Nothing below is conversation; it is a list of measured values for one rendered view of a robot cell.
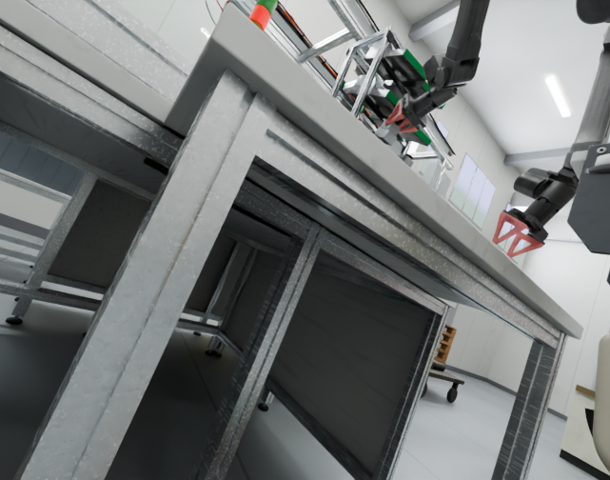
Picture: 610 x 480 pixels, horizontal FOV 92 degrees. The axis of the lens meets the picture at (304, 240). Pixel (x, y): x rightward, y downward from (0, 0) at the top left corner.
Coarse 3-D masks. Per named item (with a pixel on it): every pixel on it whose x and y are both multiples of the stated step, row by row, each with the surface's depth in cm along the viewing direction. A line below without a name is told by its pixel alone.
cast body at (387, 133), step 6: (384, 120) 96; (384, 126) 94; (390, 126) 93; (396, 126) 93; (378, 132) 96; (384, 132) 93; (390, 132) 92; (396, 132) 94; (384, 138) 93; (390, 138) 93; (396, 138) 94; (390, 144) 94
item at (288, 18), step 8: (360, 0) 154; (280, 8) 182; (288, 16) 186; (288, 24) 190; (296, 24) 192; (296, 32) 194; (304, 40) 199; (320, 56) 207; (328, 64) 213; (336, 72) 218; (352, 96) 232; (368, 112) 246; (376, 128) 259; (448, 144) 236; (448, 152) 245
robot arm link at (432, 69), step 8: (432, 56) 82; (440, 56) 81; (424, 64) 84; (432, 64) 82; (440, 64) 80; (424, 72) 85; (432, 72) 82; (440, 72) 75; (448, 72) 74; (432, 80) 83; (440, 80) 76; (440, 88) 78; (448, 88) 79
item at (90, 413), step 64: (192, 128) 23; (256, 128) 23; (192, 192) 21; (320, 192) 27; (128, 256) 20; (192, 256) 21; (448, 256) 38; (128, 320) 19; (512, 320) 51; (64, 384) 20; (128, 384) 20; (64, 448) 18; (512, 448) 63
